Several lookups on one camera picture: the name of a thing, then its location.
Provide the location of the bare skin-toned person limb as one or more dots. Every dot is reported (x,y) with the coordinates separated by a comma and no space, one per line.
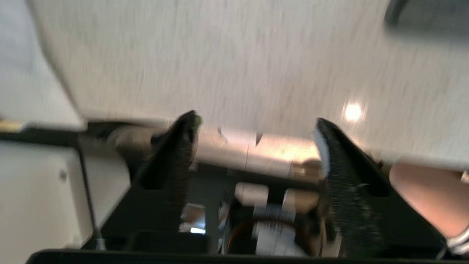
(432,198)

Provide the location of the white cabinet front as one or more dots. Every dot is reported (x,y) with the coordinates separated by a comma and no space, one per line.
(36,198)

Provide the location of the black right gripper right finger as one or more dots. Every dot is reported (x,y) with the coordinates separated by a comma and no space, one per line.
(351,198)

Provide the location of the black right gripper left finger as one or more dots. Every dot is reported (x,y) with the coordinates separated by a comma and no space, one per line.
(165,176)

